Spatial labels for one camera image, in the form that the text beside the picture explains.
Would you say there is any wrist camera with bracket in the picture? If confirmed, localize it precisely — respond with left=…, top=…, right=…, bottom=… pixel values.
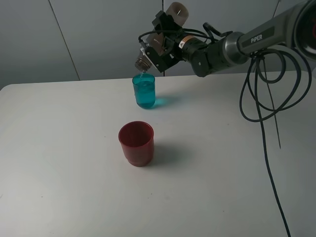
left=141, top=45, right=179, bottom=73

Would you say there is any red plastic cup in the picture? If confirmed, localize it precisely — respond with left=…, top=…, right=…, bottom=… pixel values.
left=118, top=121, right=154, bottom=167

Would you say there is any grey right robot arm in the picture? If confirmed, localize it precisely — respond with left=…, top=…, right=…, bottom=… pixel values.
left=139, top=0, right=316, bottom=77

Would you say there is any teal translucent plastic cup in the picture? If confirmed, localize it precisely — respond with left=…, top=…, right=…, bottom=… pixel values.
left=132, top=73, right=156, bottom=109

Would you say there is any brown translucent plastic bottle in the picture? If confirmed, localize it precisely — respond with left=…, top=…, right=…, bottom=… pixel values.
left=135, top=2, right=189, bottom=72

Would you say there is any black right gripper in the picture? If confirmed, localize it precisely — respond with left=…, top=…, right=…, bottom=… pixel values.
left=148, top=10, right=184, bottom=55

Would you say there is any black looping cable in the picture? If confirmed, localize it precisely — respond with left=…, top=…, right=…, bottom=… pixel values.
left=137, top=22, right=314, bottom=237

